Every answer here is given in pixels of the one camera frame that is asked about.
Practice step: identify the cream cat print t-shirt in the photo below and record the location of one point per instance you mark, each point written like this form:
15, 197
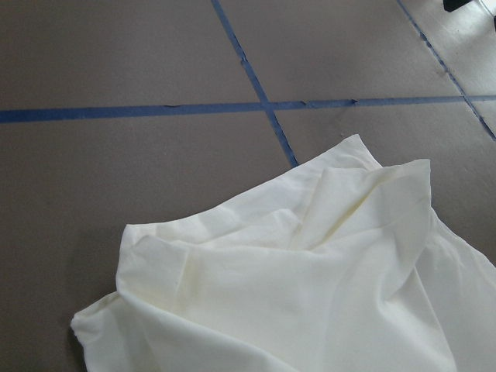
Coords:
340, 264

